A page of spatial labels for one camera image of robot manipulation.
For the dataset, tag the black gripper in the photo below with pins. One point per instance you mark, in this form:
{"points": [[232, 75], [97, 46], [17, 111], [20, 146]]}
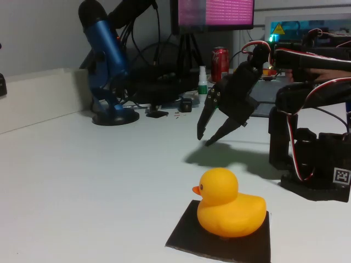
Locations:
{"points": [[232, 105]]}

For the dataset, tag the yellow rubber duck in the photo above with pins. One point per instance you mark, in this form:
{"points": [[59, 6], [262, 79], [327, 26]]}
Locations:
{"points": [[230, 213]]}

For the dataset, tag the black leader arm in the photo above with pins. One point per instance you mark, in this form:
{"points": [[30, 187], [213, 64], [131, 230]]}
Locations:
{"points": [[312, 41]]}

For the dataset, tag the person's left forearm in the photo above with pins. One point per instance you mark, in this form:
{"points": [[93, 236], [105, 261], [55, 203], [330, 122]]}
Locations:
{"points": [[340, 71]]}

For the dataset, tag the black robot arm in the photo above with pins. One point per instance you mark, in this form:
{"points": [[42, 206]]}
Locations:
{"points": [[315, 96]]}

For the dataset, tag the black cardboard square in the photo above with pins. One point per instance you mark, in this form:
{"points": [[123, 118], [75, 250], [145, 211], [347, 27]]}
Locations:
{"points": [[183, 235]]}

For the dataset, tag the person's left hand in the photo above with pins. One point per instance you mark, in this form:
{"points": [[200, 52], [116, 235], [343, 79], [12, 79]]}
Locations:
{"points": [[289, 75]]}

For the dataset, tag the white green spray bottle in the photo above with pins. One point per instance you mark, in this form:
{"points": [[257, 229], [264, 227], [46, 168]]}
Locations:
{"points": [[203, 93]]}

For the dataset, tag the small black cube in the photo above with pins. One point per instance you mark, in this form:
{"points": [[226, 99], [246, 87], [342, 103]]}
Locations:
{"points": [[186, 105]]}

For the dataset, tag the grey keyboard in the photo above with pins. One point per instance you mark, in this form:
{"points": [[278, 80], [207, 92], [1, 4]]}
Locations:
{"points": [[263, 93]]}

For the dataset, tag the red soda can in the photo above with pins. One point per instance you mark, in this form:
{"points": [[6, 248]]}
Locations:
{"points": [[219, 63]]}

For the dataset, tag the flat black plastic piece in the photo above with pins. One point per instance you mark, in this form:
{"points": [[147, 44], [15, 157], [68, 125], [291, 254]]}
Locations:
{"points": [[157, 114]]}

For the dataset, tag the black bulky device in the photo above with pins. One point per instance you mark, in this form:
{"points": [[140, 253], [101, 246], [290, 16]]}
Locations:
{"points": [[153, 90]]}

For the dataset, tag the black tripod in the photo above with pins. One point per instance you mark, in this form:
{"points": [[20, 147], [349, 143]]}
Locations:
{"points": [[187, 43]]}

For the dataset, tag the monitor with pink screen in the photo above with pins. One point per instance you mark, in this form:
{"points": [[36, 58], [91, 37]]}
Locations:
{"points": [[227, 13]]}

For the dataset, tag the blue desk microphone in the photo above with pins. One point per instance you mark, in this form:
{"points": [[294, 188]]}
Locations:
{"points": [[109, 54]]}

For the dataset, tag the black white marker tag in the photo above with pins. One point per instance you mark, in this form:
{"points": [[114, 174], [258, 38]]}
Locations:
{"points": [[341, 175]]}

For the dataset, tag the white rectangular box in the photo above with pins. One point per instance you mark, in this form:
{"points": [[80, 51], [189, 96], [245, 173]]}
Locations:
{"points": [[41, 96]]}

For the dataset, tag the small black object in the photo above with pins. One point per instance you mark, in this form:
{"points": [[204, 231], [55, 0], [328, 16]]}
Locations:
{"points": [[2, 86]]}

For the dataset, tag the white machine enclosure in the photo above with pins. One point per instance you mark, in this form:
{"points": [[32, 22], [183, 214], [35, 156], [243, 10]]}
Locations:
{"points": [[301, 17]]}

